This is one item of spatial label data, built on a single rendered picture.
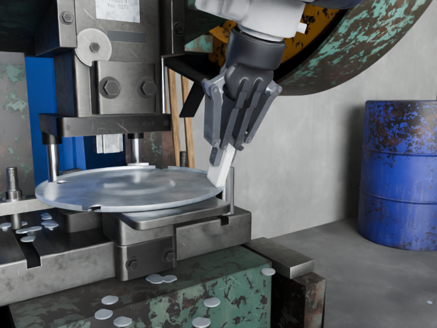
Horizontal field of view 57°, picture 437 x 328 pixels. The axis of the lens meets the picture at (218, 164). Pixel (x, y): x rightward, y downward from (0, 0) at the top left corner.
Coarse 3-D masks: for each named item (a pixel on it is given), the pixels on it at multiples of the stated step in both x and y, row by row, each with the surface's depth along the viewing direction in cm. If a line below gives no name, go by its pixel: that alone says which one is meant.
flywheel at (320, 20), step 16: (304, 16) 75; (320, 16) 72; (336, 16) 69; (208, 32) 102; (224, 32) 101; (304, 32) 75; (320, 32) 72; (224, 48) 97; (288, 48) 79; (304, 48) 76; (288, 64) 82
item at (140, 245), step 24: (120, 216) 51; (144, 216) 49; (168, 216) 49; (192, 216) 51; (120, 240) 59; (144, 240) 61; (168, 240) 63; (120, 264) 60; (144, 264) 62; (168, 264) 64
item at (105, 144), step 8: (96, 136) 71; (104, 136) 71; (112, 136) 72; (120, 136) 73; (96, 144) 71; (104, 144) 71; (112, 144) 72; (120, 144) 74; (96, 152) 72; (104, 152) 71; (112, 152) 72
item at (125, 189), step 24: (120, 168) 78; (144, 168) 78; (168, 168) 78; (192, 168) 76; (48, 192) 60; (72, 192) 60; (96, 192) 60; (120, 192) 58; (144, 192) 59; (168, 192) 60; (192, 192) 60; (216, 192) 58
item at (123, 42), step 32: (96, 0) 61; (128, 0) 64; (96, 32) 61; (128, 32) 65; (64, 64) 64; (96, 64) 60; (128, 64) 62; (160, 64) 69; (64, 96) 66; (96, 96) 61; (128, 96) 63; (160, 96) 69
